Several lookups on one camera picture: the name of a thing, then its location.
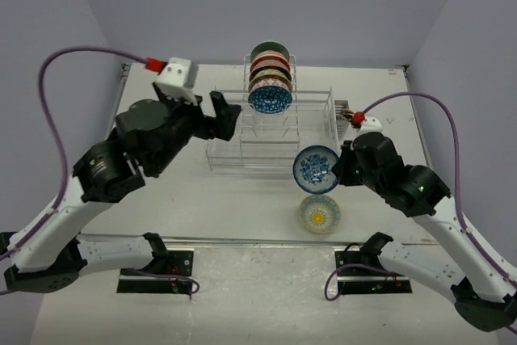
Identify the blue floral white bowl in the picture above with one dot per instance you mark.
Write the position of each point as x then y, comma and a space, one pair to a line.
312, 169

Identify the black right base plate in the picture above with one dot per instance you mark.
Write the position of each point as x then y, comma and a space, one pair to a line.
365, 281

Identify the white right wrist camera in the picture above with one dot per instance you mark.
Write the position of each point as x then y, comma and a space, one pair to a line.
365, 124

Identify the aluminium table edge rail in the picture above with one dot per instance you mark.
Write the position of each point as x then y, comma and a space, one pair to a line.
99, 179

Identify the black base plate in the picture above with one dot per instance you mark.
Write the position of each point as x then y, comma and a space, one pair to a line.
174, 277
365, 281

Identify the black leaf pattern bowl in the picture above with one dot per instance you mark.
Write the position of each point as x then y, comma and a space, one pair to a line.
270, 71

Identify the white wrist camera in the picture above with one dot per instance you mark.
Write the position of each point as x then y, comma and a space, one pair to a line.
365, 124
177, 80

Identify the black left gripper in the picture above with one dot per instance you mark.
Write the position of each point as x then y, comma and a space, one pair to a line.
224, 121

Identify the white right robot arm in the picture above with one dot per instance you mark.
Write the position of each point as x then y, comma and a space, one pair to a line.
479, 282

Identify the dark green bowl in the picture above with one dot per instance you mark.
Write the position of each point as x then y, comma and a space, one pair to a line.
270, 45

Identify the orange leaf pattern bowl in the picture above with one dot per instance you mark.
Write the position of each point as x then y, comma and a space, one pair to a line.
270, 58

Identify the yellow floral cream bowl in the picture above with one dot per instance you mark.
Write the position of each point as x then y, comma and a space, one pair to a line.
270, 80

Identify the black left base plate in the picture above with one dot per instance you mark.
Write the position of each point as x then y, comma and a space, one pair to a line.
174, 277

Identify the blue triangle pattern bowl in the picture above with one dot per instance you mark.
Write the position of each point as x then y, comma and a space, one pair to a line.
270, 99

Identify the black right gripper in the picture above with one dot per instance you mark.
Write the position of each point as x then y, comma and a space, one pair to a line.
340, 169

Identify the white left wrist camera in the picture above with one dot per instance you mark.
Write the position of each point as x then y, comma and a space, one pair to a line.
177, 80

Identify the white wire dish rack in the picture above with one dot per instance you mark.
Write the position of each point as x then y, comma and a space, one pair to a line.
269, 143

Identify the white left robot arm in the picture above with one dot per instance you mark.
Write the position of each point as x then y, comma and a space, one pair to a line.
51, 252

